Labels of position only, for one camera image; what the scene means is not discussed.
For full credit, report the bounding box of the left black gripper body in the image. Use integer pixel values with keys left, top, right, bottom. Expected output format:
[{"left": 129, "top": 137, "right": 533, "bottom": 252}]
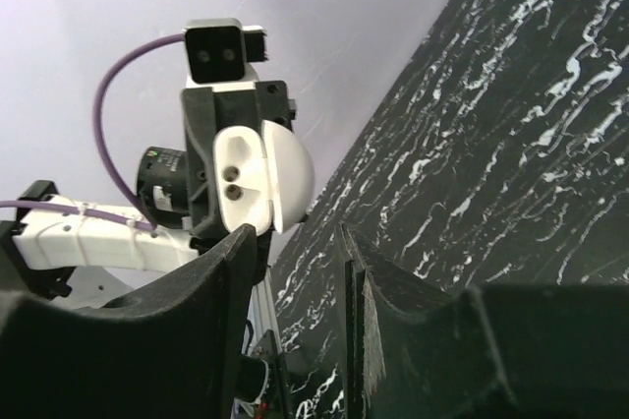
[{"left": 180, "top": 81, "right": 297, "bottom": 239}]

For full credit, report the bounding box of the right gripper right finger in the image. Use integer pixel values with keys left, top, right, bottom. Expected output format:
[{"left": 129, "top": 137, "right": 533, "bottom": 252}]
[{"left": 338, "top": 225, "right": 628, "bottom": 418}]

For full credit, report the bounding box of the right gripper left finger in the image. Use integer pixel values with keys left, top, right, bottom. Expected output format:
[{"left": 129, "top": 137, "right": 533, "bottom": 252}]
[{"left": 1, "top": 225, "right": 257, "bottom": 418}]

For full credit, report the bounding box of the white earbud charging case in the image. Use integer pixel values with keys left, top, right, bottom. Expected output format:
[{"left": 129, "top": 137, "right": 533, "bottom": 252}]
[{"left": 213, "top": 120, "right": 315, "bottom": 235}]

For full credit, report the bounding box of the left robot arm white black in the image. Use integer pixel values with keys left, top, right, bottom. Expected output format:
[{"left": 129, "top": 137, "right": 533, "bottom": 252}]
[{"left": 1, "top": 81, "right": 314, "bottom": 300}]

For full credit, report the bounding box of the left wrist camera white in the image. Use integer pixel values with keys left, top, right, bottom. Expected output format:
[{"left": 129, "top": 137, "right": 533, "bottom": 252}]
[{"left": 183, "top": 18, "right": 267, "bottom": 87}]

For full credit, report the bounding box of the aluminium frame rail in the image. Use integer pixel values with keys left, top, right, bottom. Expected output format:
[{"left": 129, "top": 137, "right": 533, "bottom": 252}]
[{"left": 248, "top": 268, "right": 283, "bottom": 354}]

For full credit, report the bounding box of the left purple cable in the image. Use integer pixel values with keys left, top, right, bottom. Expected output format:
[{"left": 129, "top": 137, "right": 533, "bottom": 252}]
[{"left": 0, "top": 33, "right": 188, "bottom": 233}]

